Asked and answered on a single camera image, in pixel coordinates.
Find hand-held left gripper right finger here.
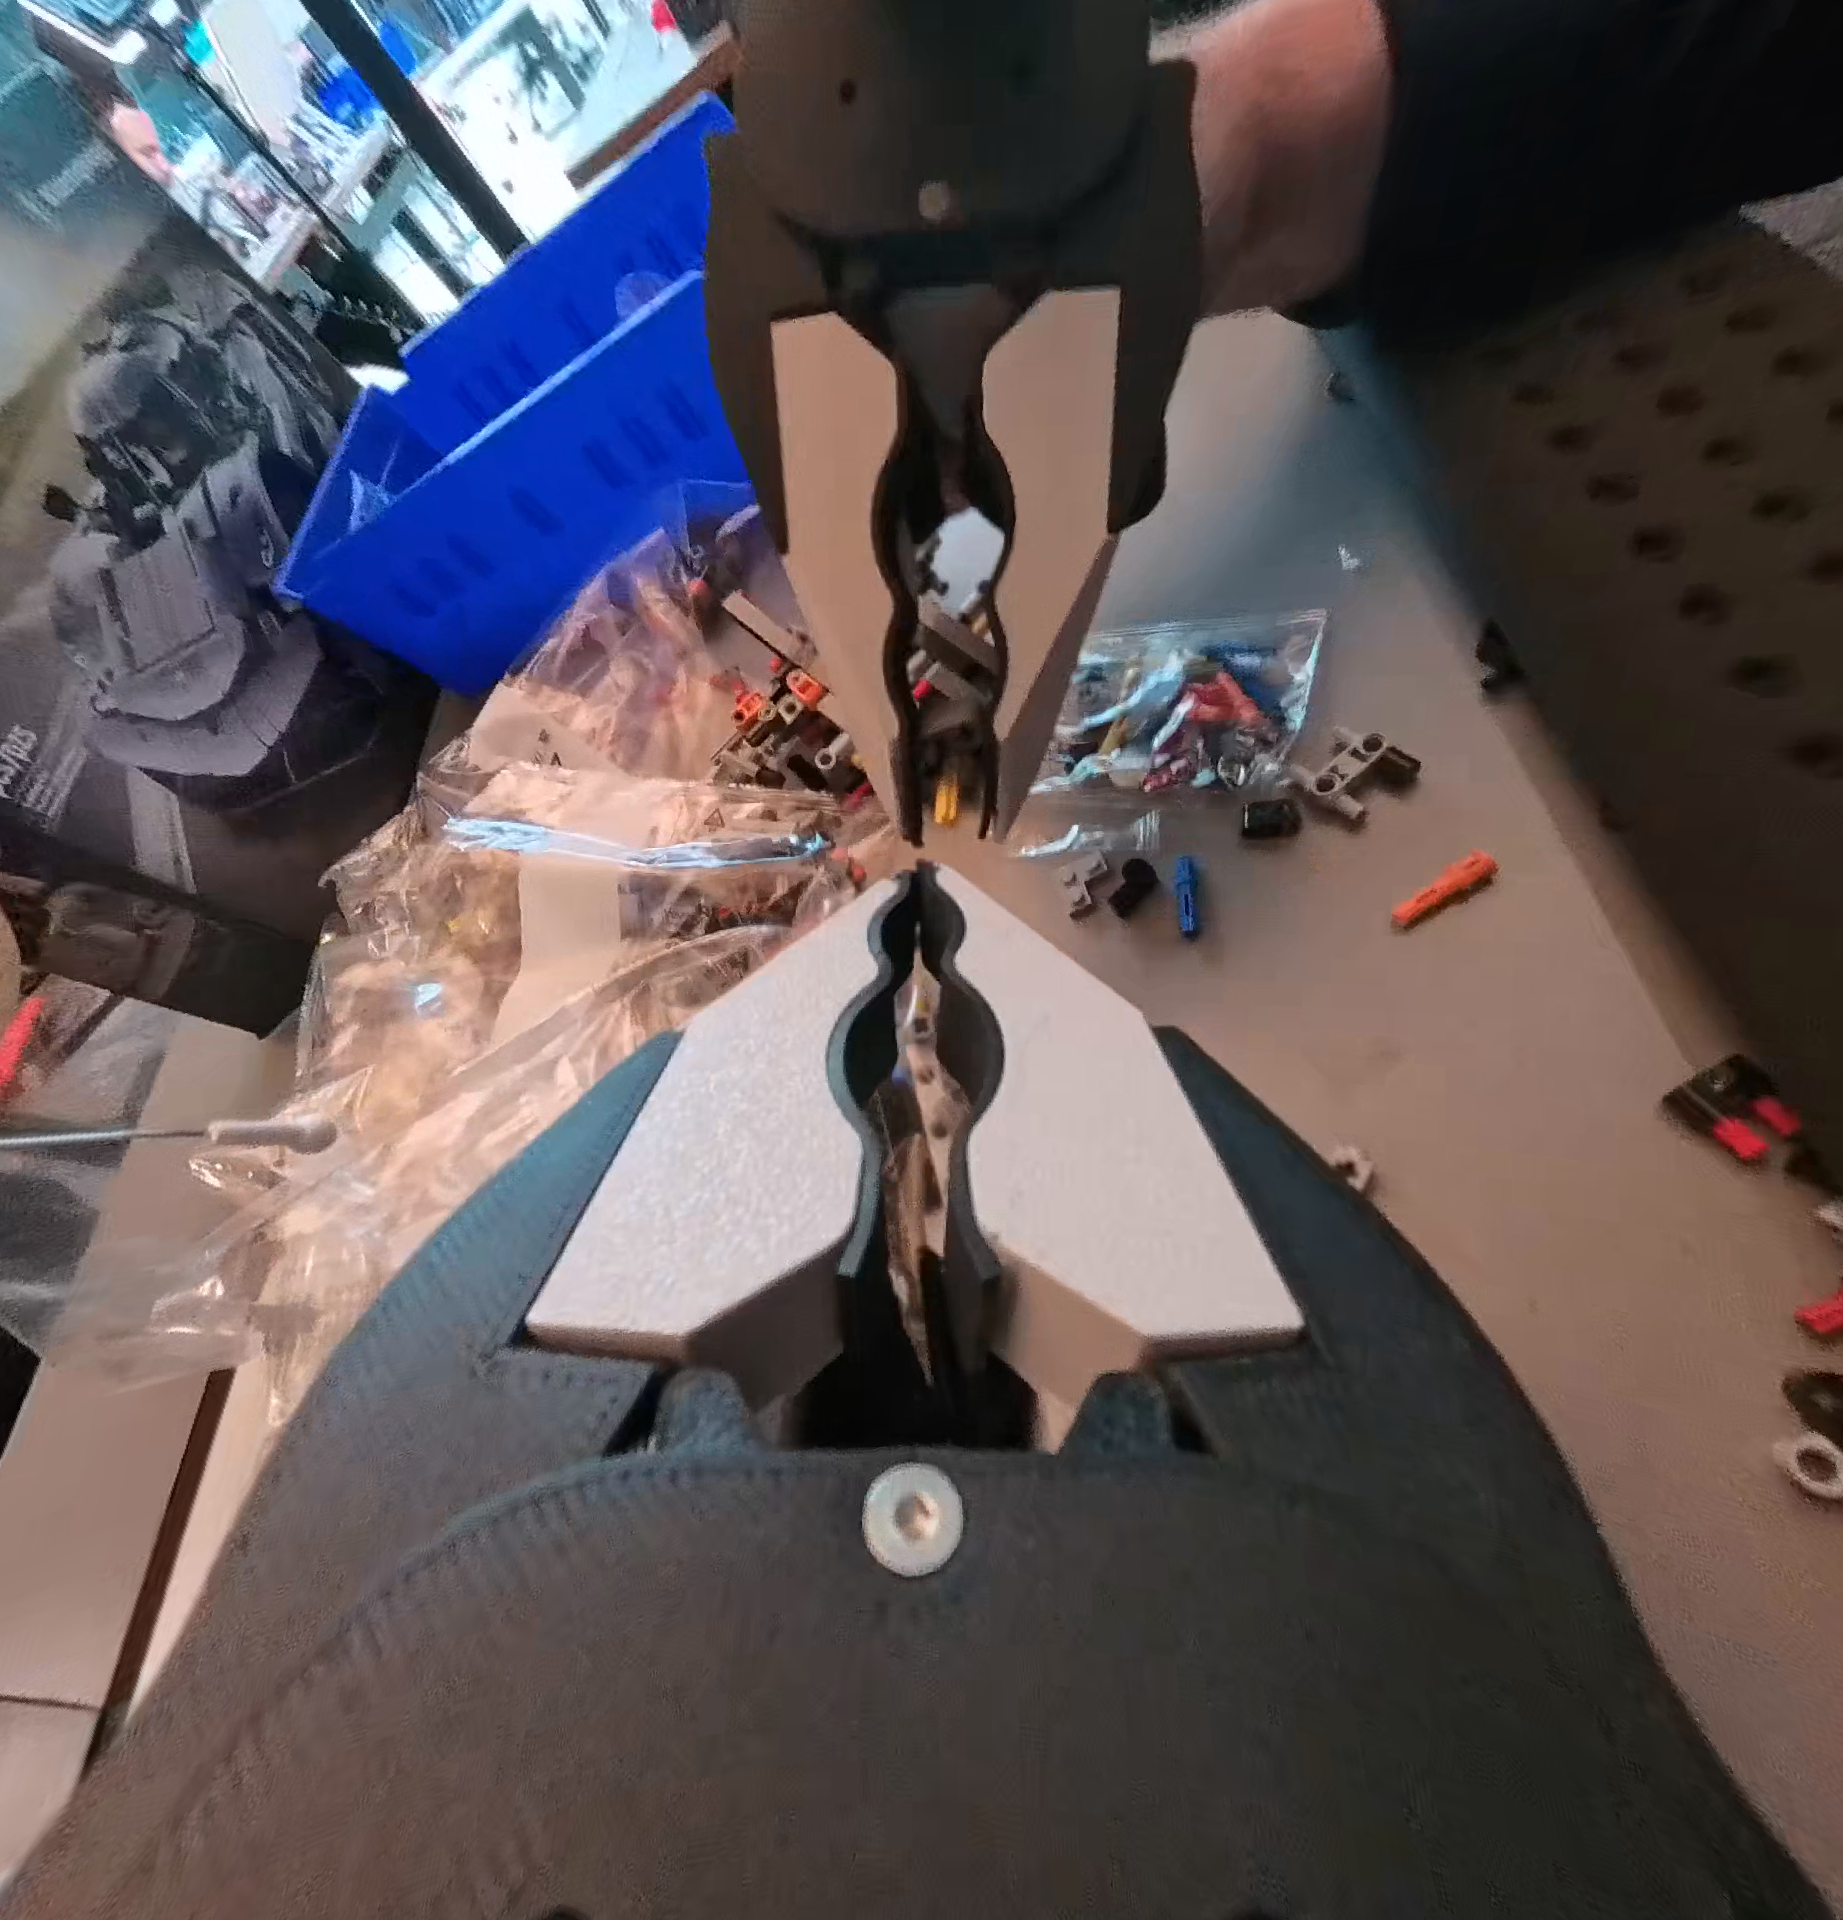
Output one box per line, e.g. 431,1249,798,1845
922,861,1304,1451

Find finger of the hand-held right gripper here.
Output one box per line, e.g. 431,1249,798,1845
769,303,938,844
979,281,1132,844

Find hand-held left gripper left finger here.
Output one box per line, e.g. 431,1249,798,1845
528,875,922,1413

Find small grey lego assembly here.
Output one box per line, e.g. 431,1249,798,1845
914,715,998,825

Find person's right forearm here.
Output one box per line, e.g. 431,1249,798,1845
1288,0,1843,331

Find heap of loose lego parts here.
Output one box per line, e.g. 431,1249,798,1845
861,959,961,1381

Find dark grey lego chassis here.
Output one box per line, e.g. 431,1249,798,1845
701,509,1015,796

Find pile of clear lego bags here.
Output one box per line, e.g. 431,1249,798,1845
53,479,893,1381

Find grey double-hole lego connector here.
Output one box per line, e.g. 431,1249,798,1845
1291,729,1425,822

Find orange lego pin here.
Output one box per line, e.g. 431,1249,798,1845
1387,849,1501,930

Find black lego piece, red pins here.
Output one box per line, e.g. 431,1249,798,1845
1662,1051,1807,1166

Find dark lego set box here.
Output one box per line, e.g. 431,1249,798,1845
0,106,442,1051

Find person's right hand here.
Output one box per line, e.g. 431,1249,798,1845
1156,0,1396,324

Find small zip bag of pins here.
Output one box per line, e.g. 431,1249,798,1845
1034,607,1332,796

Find blue plastic bin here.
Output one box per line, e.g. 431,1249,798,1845
398,90,736,451
278,269,780,699

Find white cardboard box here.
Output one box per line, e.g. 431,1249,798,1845
0,1034,338,1875

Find black connector with white pin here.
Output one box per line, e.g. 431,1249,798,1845
1769,1366,1843,1500

